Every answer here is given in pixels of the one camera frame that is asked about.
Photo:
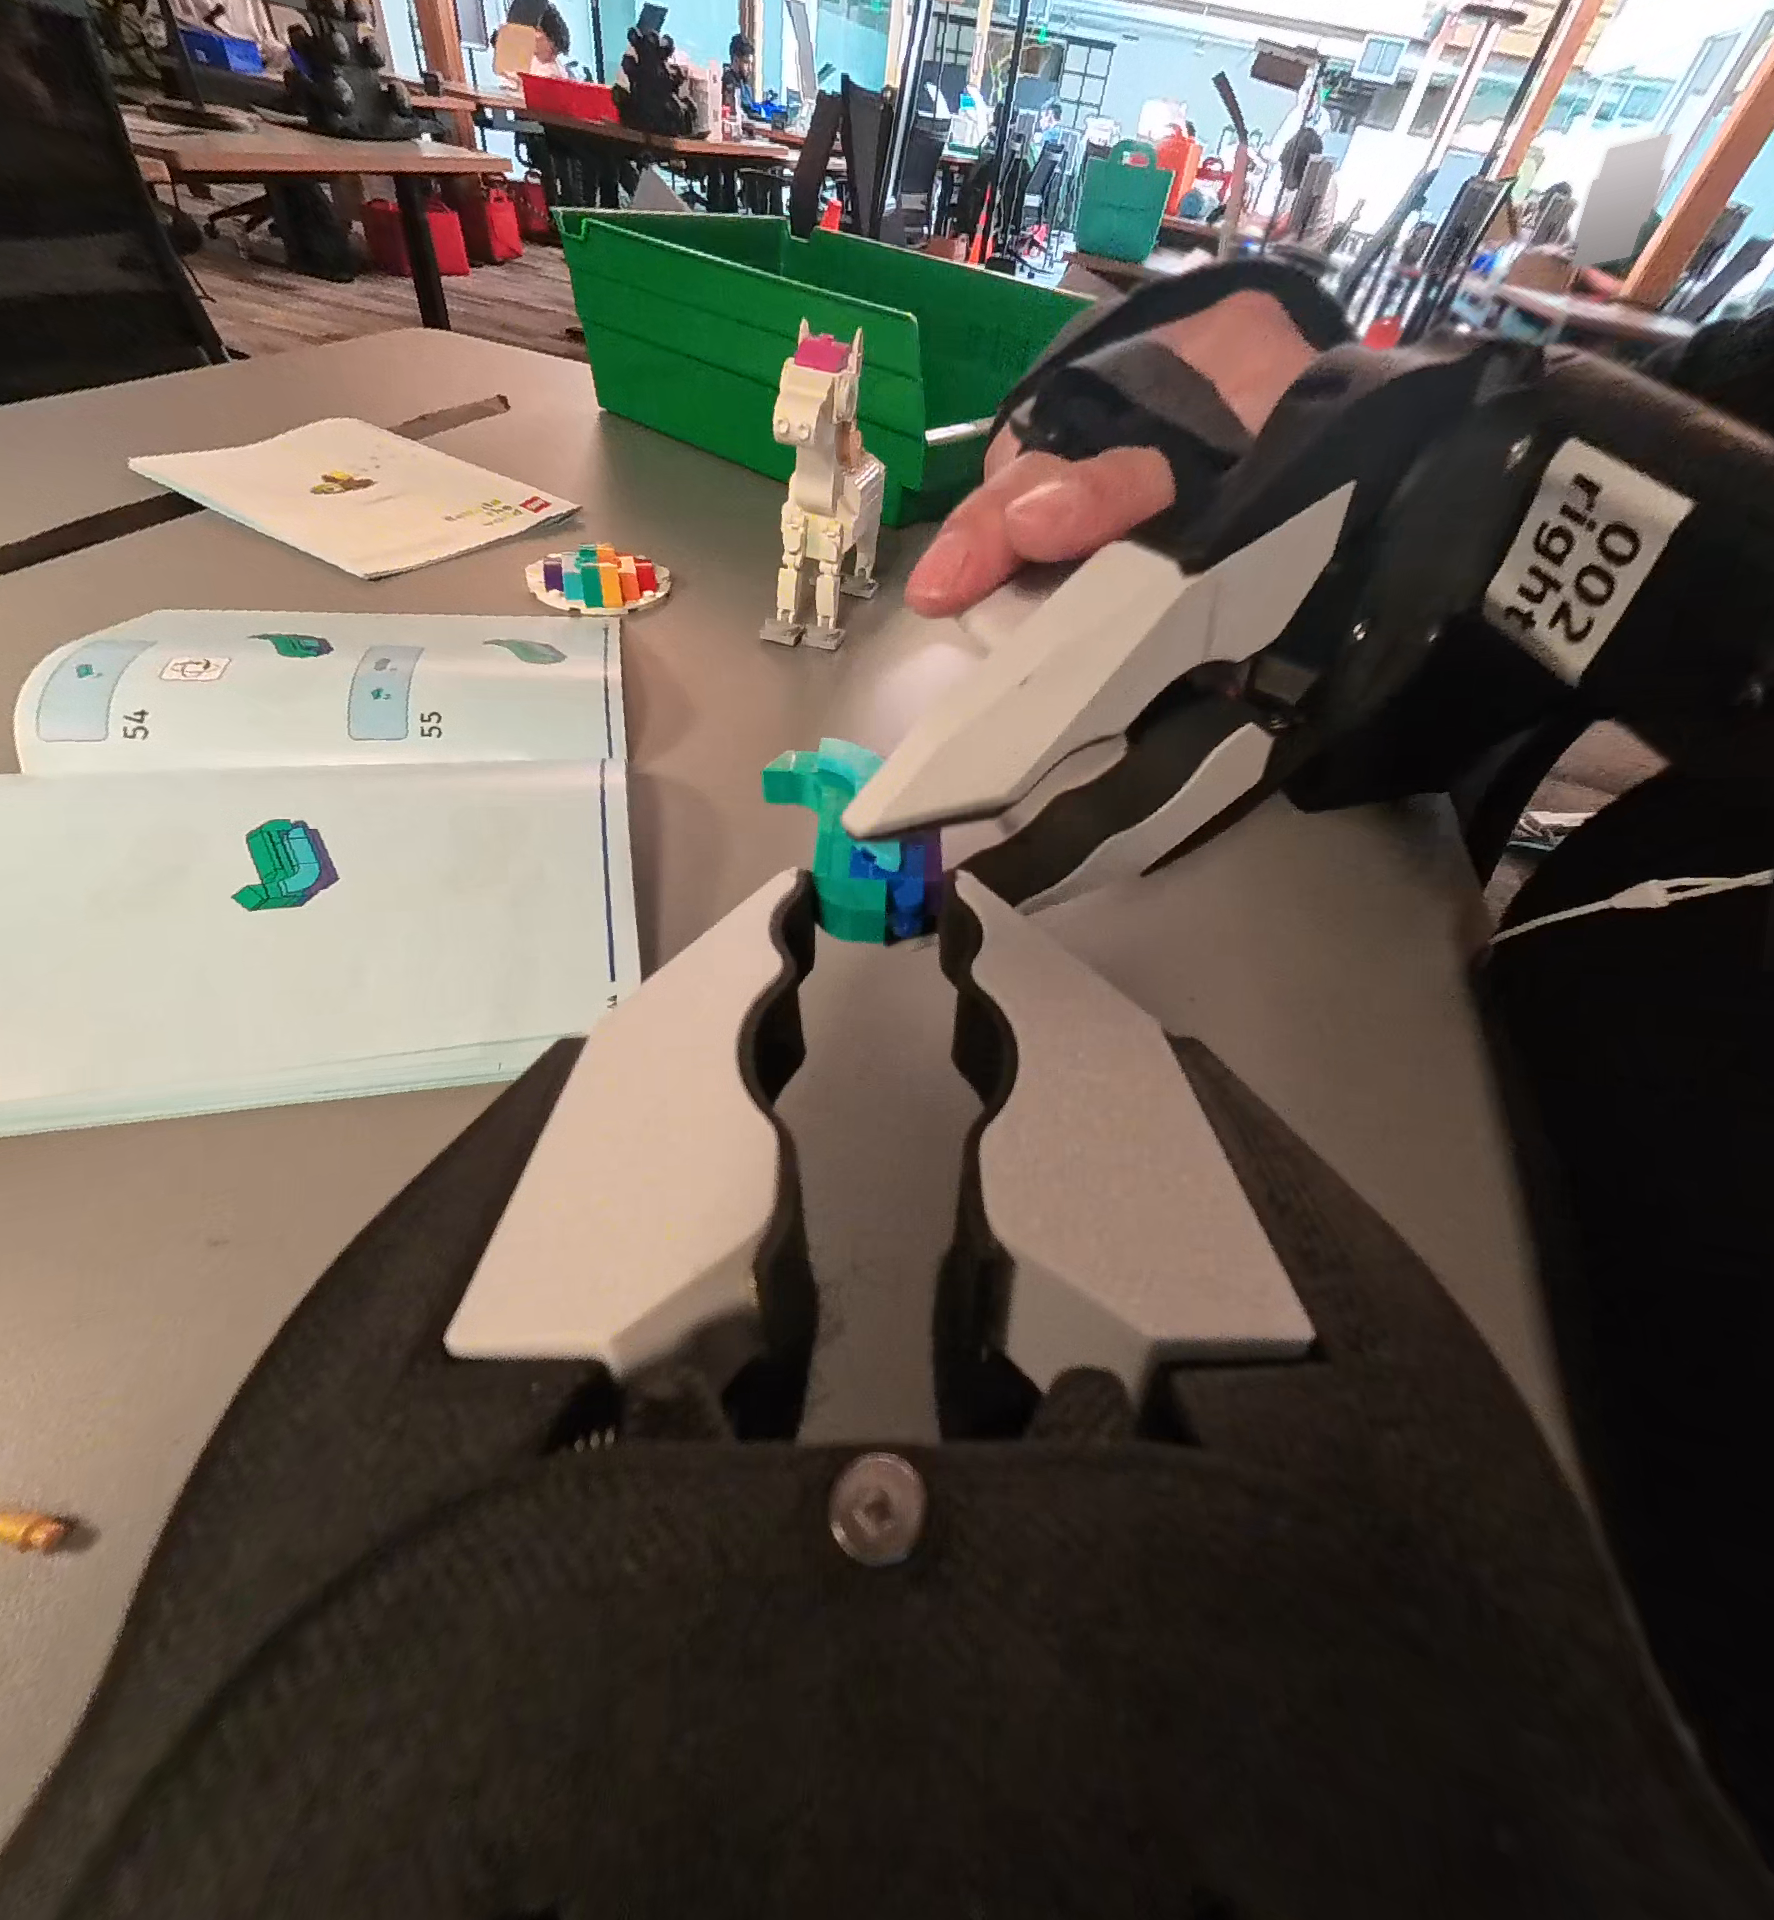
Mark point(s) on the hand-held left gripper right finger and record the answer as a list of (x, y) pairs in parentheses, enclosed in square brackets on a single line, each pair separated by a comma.
[(1126, 1200)]

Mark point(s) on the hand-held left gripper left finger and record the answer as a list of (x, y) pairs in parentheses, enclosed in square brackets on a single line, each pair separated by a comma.
[(633, 1185)]

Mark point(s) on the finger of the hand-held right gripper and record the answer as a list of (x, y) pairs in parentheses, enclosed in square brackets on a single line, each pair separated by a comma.
[(1096, 675), (1203, 795)]

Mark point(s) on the teal and purple brick assembly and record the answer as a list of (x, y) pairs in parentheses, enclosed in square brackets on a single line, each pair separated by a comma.
[(826, 884)]

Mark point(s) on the white lego unicorn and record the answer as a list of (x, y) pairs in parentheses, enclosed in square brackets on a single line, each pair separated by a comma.
[(812, 480)]

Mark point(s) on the lego instruction booklet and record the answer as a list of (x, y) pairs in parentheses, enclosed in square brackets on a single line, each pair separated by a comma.
[(302, 974)]

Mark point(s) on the round white colourful lego plate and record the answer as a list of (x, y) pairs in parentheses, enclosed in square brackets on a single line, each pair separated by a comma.
[(594, 584)]

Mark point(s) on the gold lego cone piece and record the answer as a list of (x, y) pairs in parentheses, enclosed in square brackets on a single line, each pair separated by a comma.
[(25, 1531)]

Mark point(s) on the person's right hand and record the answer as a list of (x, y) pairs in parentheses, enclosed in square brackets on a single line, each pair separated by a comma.
[(1037, 518)]

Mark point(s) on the green tote bag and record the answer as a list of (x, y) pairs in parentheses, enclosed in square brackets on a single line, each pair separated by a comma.
[(1124, 210)]

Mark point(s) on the green plastic bin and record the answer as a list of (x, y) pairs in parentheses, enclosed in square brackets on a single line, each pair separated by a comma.
[(706, 331)]

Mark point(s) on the person's black clothing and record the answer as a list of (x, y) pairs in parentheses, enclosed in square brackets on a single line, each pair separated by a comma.
[(1697, 1350)]

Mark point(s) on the white booklet with yellow picture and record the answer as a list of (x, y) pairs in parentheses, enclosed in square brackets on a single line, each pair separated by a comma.
[(376, 518)]

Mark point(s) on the black bulky device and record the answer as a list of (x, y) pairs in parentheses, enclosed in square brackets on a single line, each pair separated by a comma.
[(659, 90), (355, 75)]

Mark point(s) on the red bag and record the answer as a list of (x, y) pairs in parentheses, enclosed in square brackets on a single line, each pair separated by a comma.
[(495, 225), (415, 240)]

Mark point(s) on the red plastic bin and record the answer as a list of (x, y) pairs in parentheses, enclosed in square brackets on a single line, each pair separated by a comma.
[(568, 98)]

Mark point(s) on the wooden desk with black legs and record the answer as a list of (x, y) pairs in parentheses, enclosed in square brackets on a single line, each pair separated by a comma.
[(302, 151)]

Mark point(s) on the black office chair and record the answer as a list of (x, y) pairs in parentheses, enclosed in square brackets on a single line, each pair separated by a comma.
[(46, 225)]

